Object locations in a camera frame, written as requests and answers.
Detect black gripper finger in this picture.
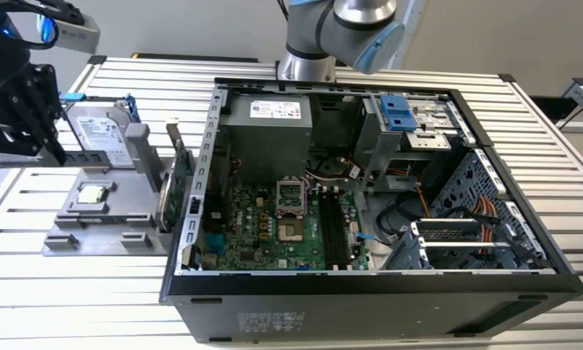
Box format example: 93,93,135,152
0,125,69,169

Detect black RAM slot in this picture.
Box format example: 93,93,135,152
323,186,340,271
330,186,347,271
318,186,335,271
336,186,354,271

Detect hard disk in blue carrier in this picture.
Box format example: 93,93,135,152
57,93,142,172

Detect silver CPU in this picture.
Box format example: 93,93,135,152
75,184,110,203

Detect grey parts rack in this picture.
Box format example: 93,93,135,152
41,122,195,258

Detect green graphics card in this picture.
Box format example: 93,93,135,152
157,115,195,234

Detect grey power supply unit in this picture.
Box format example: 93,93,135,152
221,93,315,183

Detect metal socket cover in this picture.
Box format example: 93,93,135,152
275,175,307,217

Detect CPU socket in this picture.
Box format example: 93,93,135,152
277,217,306,244

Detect green motherboard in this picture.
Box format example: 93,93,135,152
201,178,372,273

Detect blue drive latch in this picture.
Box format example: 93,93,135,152
376,93,416,131

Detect black open PC case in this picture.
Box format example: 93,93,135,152
158,76,583,343

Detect metal drive cage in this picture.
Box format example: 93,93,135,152
354,93,476,193

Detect metal disk bay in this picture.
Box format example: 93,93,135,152
382,217,519,271

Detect aluminium side table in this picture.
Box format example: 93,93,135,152
556,77,583,132

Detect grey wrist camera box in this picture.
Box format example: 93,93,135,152
51,10,102,53

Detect pale yellow wire bundle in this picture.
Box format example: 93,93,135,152
303,155,364,183

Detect thick black data cable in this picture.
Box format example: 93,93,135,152
376,198,419,244

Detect orange power wire bundle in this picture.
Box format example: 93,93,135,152
386,166,430,219

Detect orange red yellow wires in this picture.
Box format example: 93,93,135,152
470,194,502,252

